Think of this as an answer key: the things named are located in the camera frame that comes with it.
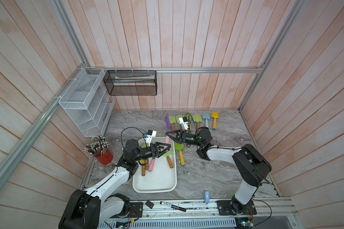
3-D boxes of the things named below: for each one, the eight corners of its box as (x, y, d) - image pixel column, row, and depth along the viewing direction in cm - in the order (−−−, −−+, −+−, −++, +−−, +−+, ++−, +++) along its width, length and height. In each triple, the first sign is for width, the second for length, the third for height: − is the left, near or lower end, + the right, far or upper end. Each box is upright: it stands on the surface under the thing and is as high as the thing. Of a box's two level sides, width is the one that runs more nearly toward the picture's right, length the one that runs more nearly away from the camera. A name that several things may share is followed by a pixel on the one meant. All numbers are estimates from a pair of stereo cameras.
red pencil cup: (96, 165, 91) (82, 151, 77) (101, 150, 98) (89, 135, 84) (113, 165, 91) (102, 151, 77) (117, 150, 98) (108, 135, 84)
